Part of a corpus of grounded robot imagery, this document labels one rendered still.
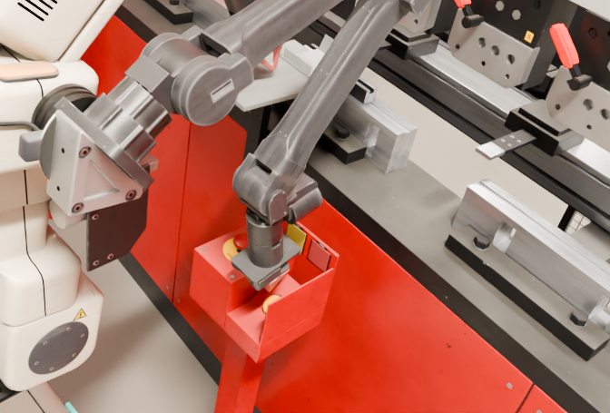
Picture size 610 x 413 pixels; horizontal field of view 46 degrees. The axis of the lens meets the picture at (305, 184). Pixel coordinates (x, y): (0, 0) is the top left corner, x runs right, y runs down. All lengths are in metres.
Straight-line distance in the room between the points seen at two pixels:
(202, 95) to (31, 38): 0.20
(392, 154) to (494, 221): 0.25
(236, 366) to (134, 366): 0.69
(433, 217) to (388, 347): 0.26
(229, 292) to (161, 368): 0.87
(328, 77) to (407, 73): 0.67
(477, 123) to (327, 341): 0.57
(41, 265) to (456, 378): 0.71
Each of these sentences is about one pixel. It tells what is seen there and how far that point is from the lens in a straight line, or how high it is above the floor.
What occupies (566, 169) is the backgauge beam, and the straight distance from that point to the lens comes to 1.49.
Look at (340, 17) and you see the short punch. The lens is 1.45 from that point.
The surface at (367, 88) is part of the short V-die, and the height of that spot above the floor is 1.00.
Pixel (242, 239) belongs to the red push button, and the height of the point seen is 0.81.
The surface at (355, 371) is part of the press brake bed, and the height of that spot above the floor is 0.52.
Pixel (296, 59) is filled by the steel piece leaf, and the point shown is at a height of 1.01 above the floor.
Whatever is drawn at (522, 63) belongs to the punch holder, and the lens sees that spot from 1.15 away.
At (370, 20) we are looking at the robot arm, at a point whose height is 1.27.
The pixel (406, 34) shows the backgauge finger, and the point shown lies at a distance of 1.62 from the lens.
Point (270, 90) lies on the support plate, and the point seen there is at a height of 1.00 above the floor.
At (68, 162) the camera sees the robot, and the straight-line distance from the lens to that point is 0.81.
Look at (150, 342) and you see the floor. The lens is 2.17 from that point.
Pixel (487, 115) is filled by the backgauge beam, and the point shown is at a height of 0.96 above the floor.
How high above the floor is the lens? 1.66
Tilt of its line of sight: 36 degrees down
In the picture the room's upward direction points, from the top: 13 degrees clockwise
